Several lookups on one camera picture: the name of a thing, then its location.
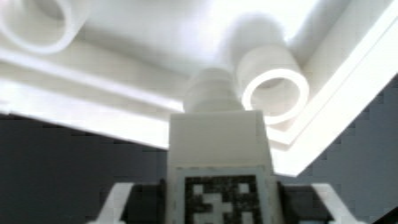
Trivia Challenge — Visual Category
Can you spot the white square tabletop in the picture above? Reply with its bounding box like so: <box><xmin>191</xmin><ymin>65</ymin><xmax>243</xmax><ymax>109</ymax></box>
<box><xmin>0</xmin><ymin>0</ymin><xmax>398</xmax><ymax>176</ymax></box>

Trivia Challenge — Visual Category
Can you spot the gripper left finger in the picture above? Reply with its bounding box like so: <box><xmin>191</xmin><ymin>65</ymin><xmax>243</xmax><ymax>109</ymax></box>
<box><xmin>88</xmin><ymin>182</ymin><xmax>166</xmax><ymax>224</ymax></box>

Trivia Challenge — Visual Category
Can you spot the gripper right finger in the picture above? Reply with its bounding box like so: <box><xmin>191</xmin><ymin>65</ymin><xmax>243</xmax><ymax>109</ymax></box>
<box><xmin>280</xmin><ymin>183</ymin><xmax>351</xmax><ymax>224</ymax></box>

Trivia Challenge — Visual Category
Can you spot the white table leg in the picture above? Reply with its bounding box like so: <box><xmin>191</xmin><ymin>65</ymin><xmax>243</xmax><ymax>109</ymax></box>
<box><xmin>166</xmin><ymin>68</ymin><xmax>285</xmax><ymax>224</ymax></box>

